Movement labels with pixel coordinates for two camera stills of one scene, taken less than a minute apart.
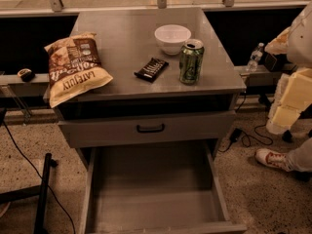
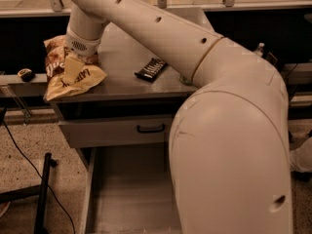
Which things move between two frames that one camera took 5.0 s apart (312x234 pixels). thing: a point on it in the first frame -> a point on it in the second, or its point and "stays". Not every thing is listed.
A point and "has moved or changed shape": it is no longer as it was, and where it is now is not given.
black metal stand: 42,191 stays
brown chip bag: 74,68 has moved or changed shape
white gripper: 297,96 -> 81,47
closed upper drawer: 146,130 stays
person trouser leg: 300,159 stays
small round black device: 25,74 stays
